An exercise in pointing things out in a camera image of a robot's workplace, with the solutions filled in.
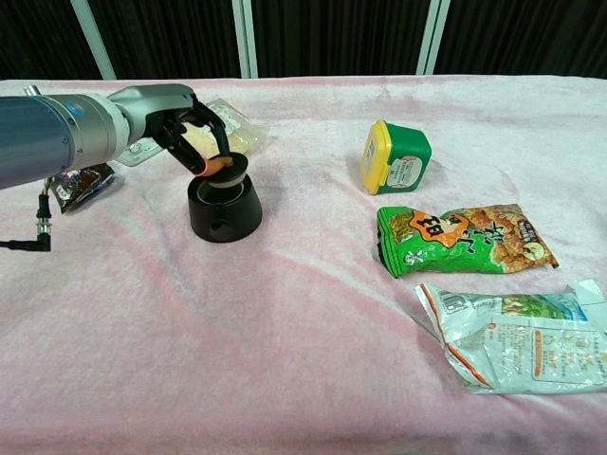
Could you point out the black grey left robot hand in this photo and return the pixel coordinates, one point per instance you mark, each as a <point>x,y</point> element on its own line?
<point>156,106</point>

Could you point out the black round lid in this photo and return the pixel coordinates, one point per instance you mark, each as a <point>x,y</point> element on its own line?
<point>230,173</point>

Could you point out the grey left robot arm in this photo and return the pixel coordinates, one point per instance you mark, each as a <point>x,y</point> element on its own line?
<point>52,137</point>

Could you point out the black round container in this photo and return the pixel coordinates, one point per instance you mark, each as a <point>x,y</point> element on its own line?
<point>225,213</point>

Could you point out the yellow green lidded jar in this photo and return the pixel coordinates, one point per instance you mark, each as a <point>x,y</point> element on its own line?
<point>398,158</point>

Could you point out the clear blister pack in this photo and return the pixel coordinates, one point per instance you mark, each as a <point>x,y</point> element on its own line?
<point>140,151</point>

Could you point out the yellow clear food packet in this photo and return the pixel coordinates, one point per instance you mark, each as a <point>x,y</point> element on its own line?
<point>242,130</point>

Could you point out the dark brown snack bag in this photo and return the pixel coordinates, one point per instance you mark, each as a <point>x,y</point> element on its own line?
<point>80,187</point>

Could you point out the pink fleece table cloth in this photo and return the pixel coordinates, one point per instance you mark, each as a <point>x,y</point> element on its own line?
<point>303,332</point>

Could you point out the green orange snack bag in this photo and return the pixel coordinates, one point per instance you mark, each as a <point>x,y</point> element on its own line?
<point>460,239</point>

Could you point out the white crumpled snack bag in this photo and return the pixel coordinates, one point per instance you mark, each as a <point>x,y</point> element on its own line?
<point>517,341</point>

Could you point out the white partition post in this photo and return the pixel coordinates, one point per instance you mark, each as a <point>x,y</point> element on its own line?
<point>246,38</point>
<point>95,38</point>
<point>434,35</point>

